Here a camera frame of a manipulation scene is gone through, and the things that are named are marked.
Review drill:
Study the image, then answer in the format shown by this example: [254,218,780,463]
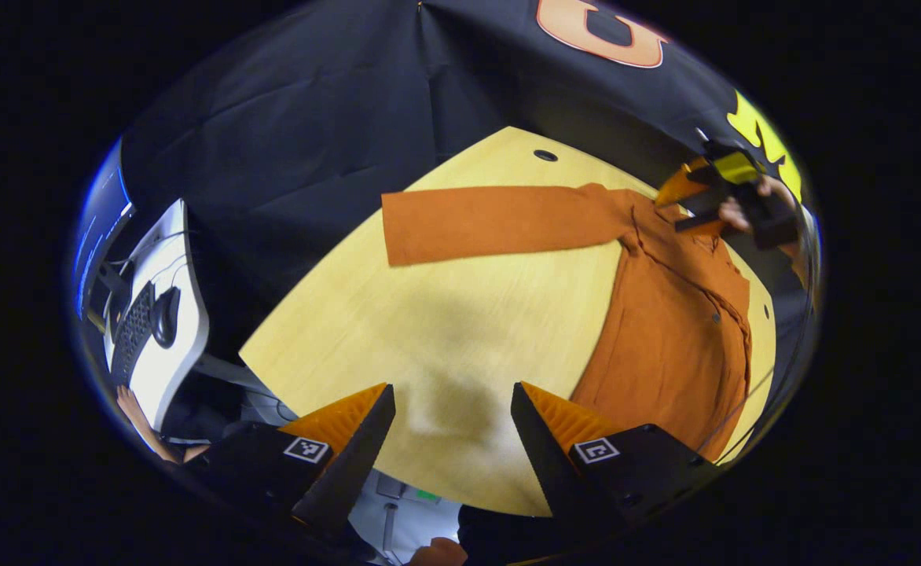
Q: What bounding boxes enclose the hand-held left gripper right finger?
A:
[510,383,721,529]

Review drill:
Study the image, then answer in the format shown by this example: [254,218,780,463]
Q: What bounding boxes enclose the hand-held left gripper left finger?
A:
[185,383,396,537]

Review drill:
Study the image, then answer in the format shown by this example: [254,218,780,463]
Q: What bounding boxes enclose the orange button-up shirt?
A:
[382,182,752,463]

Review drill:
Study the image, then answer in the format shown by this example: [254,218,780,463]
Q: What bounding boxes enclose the white plastic box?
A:
[348,470,463,565]

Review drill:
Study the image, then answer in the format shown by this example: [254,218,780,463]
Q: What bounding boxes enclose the black computer mouse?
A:
[151,286,182,349]

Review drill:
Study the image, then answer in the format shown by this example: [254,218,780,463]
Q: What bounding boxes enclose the black computer keyboard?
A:
[109,281,156,386]

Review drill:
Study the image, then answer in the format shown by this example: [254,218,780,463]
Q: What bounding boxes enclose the white office desk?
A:
[103,198,211,433]

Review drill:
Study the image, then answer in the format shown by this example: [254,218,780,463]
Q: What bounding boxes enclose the computer monitor with blue screen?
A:
[74,140,133,319]

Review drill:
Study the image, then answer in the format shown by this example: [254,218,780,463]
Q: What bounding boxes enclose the black backdrop cloth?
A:
[119,0,807,362]

